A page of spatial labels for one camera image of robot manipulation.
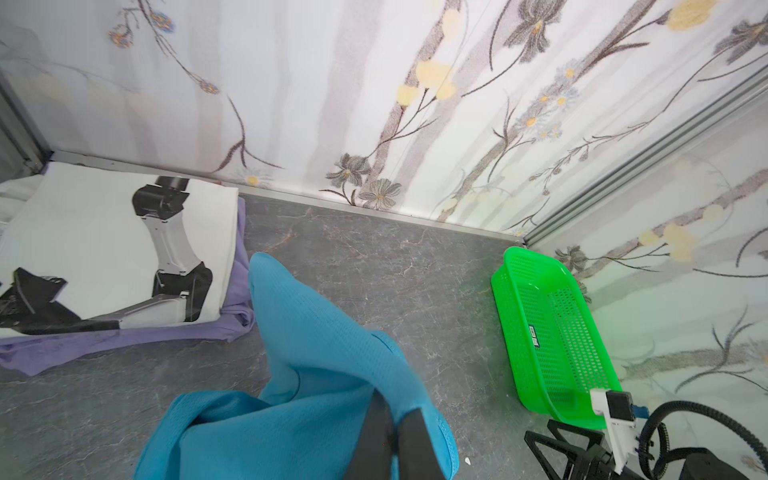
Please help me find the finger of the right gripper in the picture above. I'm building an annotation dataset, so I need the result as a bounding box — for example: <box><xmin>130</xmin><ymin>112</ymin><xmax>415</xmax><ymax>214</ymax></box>
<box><xmin>547</xmin><ymin>419</ymin><xmax>604</xmax><ymax>449</ymax></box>
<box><xmin>524</xmin><ymin>431</ymin><xmax>575</xmax><ymax>480</ymax></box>

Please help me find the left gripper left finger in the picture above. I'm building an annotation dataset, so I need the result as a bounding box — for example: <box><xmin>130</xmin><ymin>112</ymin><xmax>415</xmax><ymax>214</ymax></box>
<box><xmin>343</xmin><ymin>390</ymin><xmax>396</xmax><ymax>480</ymax></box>

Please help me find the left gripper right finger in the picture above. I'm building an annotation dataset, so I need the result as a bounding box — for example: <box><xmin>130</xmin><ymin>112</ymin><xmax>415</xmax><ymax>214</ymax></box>
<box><xmin>397</xmin><ymin>410</ymin><xmax>445</xmax><ymax>480</ymax></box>

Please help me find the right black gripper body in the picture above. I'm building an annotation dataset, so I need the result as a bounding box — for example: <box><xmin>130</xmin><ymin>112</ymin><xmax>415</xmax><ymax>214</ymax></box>
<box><xmin>563</xmin><ymin>444</ymin><xmax>642</xmax><ymax>480</ymax></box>

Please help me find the teal blue t-shirt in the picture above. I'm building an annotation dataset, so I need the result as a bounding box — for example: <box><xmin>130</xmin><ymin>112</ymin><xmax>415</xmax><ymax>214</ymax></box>
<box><xmin>135</xmin><ymin>253</ymin><xmax>460</xmax><ymax>479</ymax></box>

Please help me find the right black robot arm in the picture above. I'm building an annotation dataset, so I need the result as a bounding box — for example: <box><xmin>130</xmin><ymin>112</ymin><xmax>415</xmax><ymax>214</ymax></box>
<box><xmin>524</xmin><ymin>420</ymin><xmax>746</xmax><ymax>480</ymax></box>

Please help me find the green plastic basket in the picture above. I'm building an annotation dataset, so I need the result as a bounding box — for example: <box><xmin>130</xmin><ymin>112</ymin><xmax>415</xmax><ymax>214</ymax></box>
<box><xmin>491</xmin><ymin>247</ymin><xmax>621</xmax><ymax>430</ymax></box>

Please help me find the white printed folded t-shirt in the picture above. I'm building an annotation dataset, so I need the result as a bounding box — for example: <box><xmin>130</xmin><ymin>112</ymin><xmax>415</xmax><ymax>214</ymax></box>
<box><xmin>1</xmin><ymin>163</ymin><xmax>238</xmax><ymax>339</ymax></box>

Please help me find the purple folded t-shirt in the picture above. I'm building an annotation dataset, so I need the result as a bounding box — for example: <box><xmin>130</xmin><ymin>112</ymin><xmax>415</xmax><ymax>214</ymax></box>
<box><xmin>1</xmin><ymin>199</ymin><xmax>255</xmax><ymax>376</ymax></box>

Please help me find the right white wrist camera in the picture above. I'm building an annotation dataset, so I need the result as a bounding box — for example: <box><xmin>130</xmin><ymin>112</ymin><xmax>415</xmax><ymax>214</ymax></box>
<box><xmin>590</xmin><ymin>389</ymin><xmax>639</xmax><ymax>474</ymax></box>

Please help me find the right black cable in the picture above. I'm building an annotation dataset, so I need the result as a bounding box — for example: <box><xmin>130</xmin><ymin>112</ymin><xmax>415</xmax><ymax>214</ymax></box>
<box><xmin>638</xmin><ymin>400</ymin><xmax>768</xmax><ymax>480</ymax></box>

